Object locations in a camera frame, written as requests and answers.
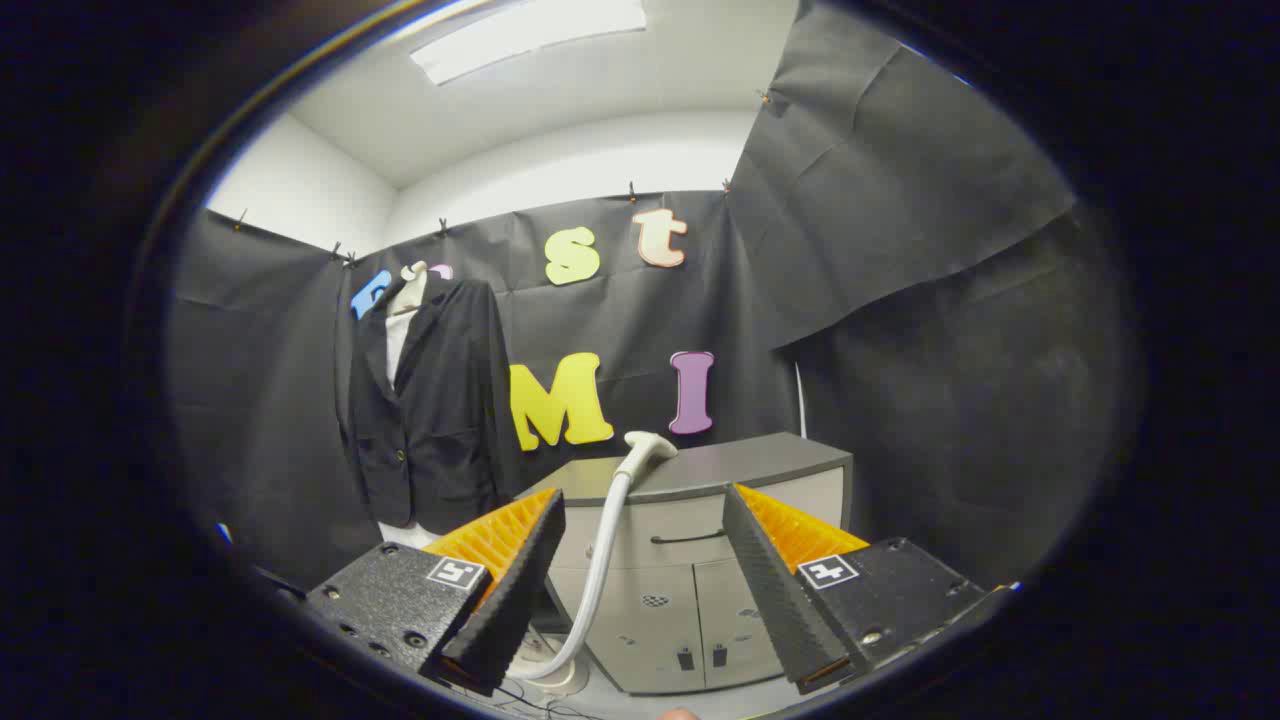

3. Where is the grey cabinet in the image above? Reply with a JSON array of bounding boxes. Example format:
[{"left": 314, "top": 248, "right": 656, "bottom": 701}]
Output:
[{"left": 520, "top": 432, "right": 856, "bottom": 696}]

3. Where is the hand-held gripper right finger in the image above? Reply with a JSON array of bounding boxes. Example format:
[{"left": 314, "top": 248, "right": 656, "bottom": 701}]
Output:
[{"left": 722, "top": 483, "right": 1003, "bottom": 696}]

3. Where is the white shirt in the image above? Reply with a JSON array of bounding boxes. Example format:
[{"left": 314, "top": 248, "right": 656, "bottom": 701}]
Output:
[{"left": 382, "top": 295, "right": 443, "bottom": 551}]

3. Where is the black suit jacket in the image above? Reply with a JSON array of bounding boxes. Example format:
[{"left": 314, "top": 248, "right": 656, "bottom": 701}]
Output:
[{"left": 340, "top": 278, "right": 521, "bottom": 531}]

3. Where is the black floor cable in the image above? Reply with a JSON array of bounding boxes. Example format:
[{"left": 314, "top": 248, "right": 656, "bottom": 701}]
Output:
[{"left": 495, "top": 680, "right": 606, "bottom": 719}]

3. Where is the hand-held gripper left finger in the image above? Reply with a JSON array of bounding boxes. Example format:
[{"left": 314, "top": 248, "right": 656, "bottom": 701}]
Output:
[{"left": 305, "top": 488, "right": 567, "bottom": 698}]

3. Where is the ceiling light panel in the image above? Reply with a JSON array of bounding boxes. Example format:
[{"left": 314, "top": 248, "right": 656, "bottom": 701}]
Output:
[{"left": 410, "top": 0, "right": 649, "bottom": 86}]

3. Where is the white garment steamer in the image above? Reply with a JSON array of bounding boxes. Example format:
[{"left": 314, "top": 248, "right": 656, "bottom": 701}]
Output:
[{"left": 505, "top": 430, "right": 679, "bottom": 693}]

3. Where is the black backdrop cloth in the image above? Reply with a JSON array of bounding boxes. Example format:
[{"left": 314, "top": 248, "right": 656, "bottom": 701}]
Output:
[{"left": 165, "top": 0, "right": 1141, "bottom": 601}]

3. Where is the white clothes hanger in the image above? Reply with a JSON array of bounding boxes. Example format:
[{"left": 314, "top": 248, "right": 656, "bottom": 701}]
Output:
[{"left": 388, "top": 262, "right": 431, "bottom": 319}]

